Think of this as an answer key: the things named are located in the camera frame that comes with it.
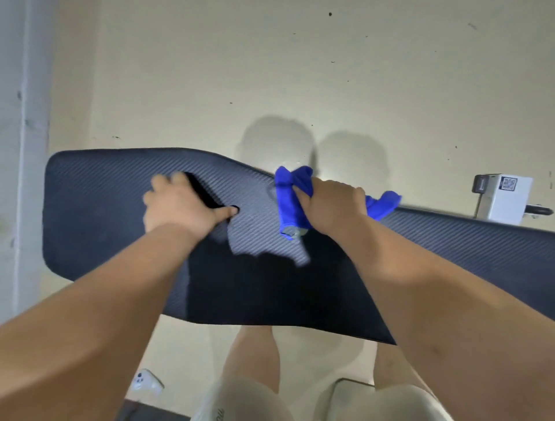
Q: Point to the person's left hand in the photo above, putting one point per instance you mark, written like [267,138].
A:
[178,204]

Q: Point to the person's right hand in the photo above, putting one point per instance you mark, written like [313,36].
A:
[334,206]

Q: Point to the blue microfiber cloth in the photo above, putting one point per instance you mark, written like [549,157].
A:
[288,195]

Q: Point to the black padded bench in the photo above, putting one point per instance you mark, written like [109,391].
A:
[95,208]

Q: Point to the person's right forearm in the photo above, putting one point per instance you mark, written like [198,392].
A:
[455,329]

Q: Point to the person's left forearm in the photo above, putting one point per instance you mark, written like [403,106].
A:
[86,325]

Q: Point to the person's left leg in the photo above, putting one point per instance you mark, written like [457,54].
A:
[253,355]

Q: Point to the person's leg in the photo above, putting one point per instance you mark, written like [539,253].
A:
[253,355]
[396,368]

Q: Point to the white bench frame foot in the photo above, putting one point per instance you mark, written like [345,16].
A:
[507,199]

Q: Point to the person's right leg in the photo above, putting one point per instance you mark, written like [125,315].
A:
[396,368]

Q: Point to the black rubber foot cap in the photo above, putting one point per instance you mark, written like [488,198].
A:
[479,184]

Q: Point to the white smartphone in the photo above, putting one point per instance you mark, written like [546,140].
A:
[145,384]

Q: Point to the white plastic stool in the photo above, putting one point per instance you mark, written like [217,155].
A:
[347,399]

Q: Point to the black caster wheel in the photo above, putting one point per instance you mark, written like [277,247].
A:
[540,211]

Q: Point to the beige shorts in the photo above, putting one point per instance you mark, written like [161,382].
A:
[243,403]

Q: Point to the dark grey equipment panel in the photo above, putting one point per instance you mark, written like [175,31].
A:
[147,412]

